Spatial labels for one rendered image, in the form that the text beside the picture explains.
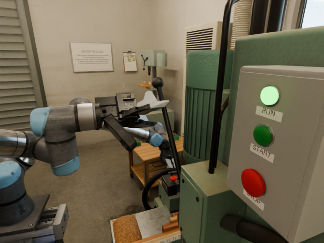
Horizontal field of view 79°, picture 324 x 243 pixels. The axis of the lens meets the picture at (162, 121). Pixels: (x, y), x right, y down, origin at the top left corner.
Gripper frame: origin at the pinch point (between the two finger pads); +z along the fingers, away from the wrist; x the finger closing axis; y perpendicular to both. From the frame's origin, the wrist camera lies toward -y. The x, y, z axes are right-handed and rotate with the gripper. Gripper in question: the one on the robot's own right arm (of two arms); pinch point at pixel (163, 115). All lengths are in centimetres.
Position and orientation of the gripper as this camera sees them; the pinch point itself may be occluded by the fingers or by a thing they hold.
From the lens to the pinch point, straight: 60.8
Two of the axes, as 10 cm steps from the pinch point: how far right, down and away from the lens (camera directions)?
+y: -2.3, -9.0, 3.6
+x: -2.4, 4.1, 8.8
